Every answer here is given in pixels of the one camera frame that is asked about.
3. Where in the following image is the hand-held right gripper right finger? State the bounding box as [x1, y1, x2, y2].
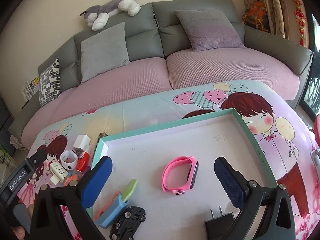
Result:
[214, 157, 297, 240]

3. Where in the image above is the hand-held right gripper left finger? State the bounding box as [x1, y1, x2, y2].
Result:
[29, 156, 113, 240]

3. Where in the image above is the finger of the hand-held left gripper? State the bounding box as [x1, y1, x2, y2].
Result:
[25, 148, 48, 171]

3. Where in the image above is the red glue bottle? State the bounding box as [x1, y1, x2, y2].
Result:
[75, 149, 91, 172]

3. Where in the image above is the white slotted plastic holder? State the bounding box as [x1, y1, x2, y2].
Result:
[49, 161, 69, 184]

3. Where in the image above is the white smart watch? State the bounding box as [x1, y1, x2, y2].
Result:
[60, 149, 78, 170]

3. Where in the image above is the blue orange green toy knife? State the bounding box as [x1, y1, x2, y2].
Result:
[94, 179, 138, 228]

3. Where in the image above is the black gold patterned comb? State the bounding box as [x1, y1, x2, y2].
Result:
[91, 132, 108, 164]

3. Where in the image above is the pink smart watch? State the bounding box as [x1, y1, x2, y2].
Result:
[162, 156, 200, 197]

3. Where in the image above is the white charger plug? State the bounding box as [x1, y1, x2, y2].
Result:
[72, 134, 90, 150]

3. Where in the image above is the black charger plug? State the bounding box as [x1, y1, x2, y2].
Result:
[204, 206, 238, 240]

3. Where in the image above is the black toy car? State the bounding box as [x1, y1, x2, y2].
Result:
[109, 206, 147, 240]

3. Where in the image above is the teal cardboard box lid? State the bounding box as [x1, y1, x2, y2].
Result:
[87, 108, 278, 240]

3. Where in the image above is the person's left hand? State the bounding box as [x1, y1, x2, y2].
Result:
[11, 226, 27, 240]

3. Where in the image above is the white patterned storage box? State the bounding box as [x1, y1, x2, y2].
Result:
[9, 134, 22, 150]

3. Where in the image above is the green printed box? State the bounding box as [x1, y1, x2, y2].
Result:
[0, 144, 14, 170]

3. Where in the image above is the grey cabinet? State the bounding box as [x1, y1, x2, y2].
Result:
[0, 95, 13, 150]

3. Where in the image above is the white magazine rack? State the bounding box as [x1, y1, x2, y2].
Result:
[21, 77, 40, 103]

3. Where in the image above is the black white patterned pillow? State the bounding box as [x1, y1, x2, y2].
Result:
[39, 58, 62, 107]

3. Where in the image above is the pink printed blanket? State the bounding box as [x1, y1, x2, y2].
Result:
[15, 79, 320, 240]

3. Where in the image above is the pink sofa seat cover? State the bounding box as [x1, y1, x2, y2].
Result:
[166, 46, 300, 99]
[21, 56, 173, 150]

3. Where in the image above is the red plastic stool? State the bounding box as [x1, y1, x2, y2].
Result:
[309, 114, 320, 150]

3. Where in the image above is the plain grey pillow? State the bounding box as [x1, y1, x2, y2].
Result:
[80, 22, 131, 84]

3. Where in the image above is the dark glass door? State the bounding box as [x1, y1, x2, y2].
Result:
[301, 12, 320, 120]

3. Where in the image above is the grey and purple pillow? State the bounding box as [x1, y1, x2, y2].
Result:
[174, 9, 246, 53]

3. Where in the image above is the grey sofa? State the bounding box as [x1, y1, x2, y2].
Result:
[7, 0, 314, 143]

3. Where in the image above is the grey white plush dog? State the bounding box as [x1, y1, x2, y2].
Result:
[80, 0, 141, 32]

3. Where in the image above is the orange printed bag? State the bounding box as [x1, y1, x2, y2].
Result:
[241, 0, 270, 33]

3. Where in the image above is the red hanging decoration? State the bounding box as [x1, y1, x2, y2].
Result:
[286, 0, 309, 48]

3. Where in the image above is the beige patterned curtain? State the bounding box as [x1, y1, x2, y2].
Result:
[239, 0, 288, 39]

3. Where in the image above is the silver metal frame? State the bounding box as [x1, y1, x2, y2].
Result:
[310, 147, 320, 167]

